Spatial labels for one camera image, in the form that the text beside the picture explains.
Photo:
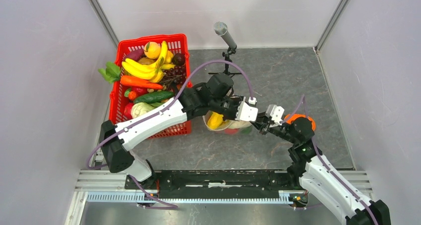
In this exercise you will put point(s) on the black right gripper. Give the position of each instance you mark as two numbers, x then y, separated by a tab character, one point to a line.
264	126

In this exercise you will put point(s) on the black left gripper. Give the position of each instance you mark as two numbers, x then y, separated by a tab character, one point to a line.
237	101

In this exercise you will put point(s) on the clear dotted zip bag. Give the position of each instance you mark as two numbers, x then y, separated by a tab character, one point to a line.
224	127

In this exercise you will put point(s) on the yellow squash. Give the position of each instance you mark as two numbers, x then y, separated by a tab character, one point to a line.
214	121

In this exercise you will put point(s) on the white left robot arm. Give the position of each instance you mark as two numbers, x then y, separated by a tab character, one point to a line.
118	140

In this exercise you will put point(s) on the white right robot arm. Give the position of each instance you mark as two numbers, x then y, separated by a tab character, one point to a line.
312	171

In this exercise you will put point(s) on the orange tape roll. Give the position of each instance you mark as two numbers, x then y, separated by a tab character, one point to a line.
290	119

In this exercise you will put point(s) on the dark grape bunch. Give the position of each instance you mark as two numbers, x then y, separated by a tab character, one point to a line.
176	75

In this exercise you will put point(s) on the dark purple plum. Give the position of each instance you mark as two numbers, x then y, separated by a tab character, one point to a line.
179	59

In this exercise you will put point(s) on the green cucumber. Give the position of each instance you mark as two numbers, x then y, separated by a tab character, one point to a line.
154	97

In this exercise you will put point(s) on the red plastic basket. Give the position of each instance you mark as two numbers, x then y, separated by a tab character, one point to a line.
177	44

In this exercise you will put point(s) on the yellow banana bunch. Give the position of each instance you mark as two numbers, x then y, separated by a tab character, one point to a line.
150	69

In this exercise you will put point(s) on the pale green cabbage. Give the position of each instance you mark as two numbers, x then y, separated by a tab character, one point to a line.
140	109

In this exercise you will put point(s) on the yellow peach with leaf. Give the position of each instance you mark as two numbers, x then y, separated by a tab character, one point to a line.
152	50

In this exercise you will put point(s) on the orange toy carrot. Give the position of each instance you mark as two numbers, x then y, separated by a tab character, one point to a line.
131	81

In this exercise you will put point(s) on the purple sweet potato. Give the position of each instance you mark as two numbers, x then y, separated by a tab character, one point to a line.
135	55

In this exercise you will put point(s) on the green lettuce leaf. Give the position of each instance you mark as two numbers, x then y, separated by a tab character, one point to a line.
111	73

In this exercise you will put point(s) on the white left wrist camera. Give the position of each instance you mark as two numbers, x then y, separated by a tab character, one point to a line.
247	110

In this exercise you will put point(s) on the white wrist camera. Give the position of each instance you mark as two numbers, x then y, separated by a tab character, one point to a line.
274	114
247	110

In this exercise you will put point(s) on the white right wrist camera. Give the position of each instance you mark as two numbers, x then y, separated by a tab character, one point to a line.
274	114

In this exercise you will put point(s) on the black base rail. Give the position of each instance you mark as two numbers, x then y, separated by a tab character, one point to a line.
220	184

